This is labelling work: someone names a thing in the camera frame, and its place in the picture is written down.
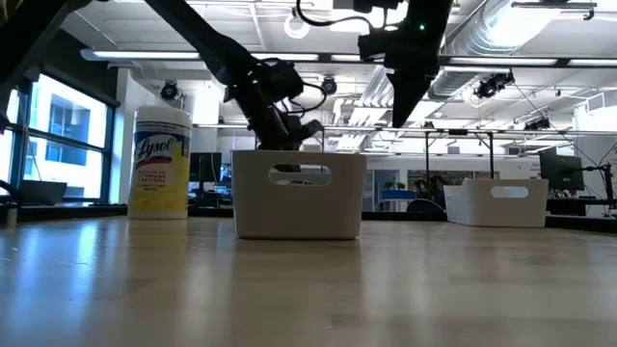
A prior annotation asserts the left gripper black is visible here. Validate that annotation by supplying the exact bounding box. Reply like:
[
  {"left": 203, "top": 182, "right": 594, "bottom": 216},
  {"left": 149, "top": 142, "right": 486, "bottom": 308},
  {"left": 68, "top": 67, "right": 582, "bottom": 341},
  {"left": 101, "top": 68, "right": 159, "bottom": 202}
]
[{"left": 224, "top": 58, "right": 325, "bottom": 174}]

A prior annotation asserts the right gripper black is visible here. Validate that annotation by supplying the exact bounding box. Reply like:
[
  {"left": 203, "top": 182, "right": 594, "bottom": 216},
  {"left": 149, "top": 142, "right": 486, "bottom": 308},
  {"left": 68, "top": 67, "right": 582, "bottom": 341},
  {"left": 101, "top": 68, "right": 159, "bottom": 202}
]
[{"left": 357, "top": 27, "right": 443, "bottom": 129}]

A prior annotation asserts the light grey plastic bin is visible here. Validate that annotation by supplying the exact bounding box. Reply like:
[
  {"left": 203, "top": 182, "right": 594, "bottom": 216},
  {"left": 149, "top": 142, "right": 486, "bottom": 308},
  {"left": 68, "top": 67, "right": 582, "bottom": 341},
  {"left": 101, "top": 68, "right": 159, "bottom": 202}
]
[{"left": 231, "top": 149, "right": 368, "bottom": 241}]

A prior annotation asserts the black computer monitor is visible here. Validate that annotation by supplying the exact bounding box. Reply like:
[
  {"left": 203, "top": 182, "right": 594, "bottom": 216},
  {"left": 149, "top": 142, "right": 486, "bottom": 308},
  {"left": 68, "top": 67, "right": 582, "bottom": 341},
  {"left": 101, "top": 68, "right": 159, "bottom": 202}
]
[
  {"left": 538, "top": 147, "right": 586, "bottom": 193},
  {"left": 188, "top": 151, "right": 224, "bottom": 185}
]

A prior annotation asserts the blue bench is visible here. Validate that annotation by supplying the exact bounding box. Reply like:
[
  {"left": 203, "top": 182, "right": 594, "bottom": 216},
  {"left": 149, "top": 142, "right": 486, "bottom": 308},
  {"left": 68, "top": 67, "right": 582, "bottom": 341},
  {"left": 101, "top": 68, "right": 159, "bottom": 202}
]
[{"left": 379, "top": 188, "right": 421, "bottom": 201}]

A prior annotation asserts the yellow Lysol wipes canister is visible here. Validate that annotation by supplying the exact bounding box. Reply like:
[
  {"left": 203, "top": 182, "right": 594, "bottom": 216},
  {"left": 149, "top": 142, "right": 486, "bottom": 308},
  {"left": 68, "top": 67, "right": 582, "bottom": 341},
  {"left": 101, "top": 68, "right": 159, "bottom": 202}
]
[{"left": 126, "top": 105, "right": 194, "bottom": 221}]

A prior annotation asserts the white plastic bin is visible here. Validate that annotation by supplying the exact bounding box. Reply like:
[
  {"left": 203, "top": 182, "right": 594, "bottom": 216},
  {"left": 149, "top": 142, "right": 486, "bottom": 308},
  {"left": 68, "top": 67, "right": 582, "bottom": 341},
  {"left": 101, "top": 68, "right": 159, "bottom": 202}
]
[{"left": 443, "top": 177, "right": 550, "bottom": 228}]

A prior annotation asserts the long LED light bar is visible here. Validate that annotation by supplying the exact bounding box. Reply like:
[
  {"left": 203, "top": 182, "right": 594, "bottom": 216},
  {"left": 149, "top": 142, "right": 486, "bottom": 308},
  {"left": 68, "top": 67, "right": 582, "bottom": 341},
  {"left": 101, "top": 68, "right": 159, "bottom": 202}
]
[{"left": 79, "top": 47, "right": 617, "bottom": 69}]

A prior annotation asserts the black metal workstation frame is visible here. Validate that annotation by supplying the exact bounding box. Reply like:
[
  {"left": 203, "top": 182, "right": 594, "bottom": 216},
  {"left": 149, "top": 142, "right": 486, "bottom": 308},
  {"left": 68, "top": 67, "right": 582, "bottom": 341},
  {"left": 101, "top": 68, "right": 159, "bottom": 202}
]
[{"left": 252, "top": 123, "right": 496, "bottom": 180}]

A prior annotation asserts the white hanging ring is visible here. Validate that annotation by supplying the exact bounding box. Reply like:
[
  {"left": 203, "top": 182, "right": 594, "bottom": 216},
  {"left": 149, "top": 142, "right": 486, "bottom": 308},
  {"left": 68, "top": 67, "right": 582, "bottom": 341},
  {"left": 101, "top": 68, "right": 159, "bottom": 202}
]
[{"left": 282, "top": 13, "right": 311, "bottom": 40}]

